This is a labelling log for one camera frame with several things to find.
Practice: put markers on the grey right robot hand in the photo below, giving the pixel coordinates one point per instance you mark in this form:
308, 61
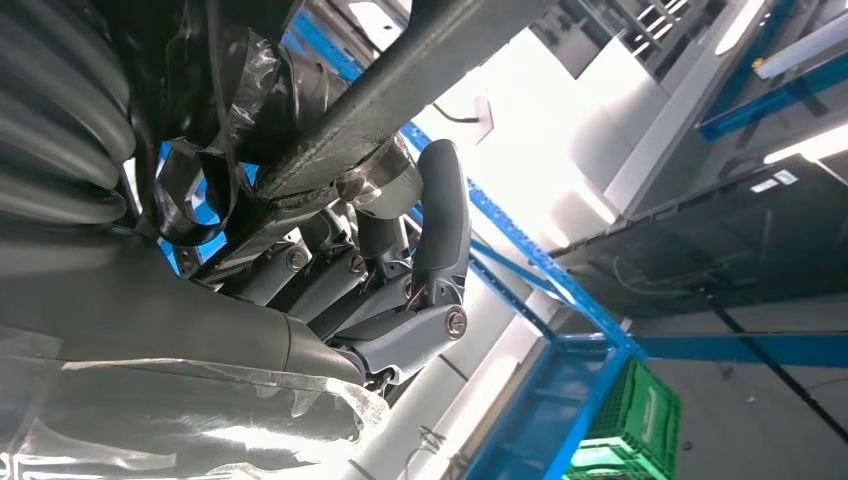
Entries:
166, 331

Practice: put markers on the blue wheeled rack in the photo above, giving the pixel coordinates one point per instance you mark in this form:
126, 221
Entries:
563, 279

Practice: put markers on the green plastic crate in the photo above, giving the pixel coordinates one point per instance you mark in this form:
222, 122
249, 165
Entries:
636, 424

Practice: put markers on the black flat panel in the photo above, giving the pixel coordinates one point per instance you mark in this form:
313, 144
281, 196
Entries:
729, 252

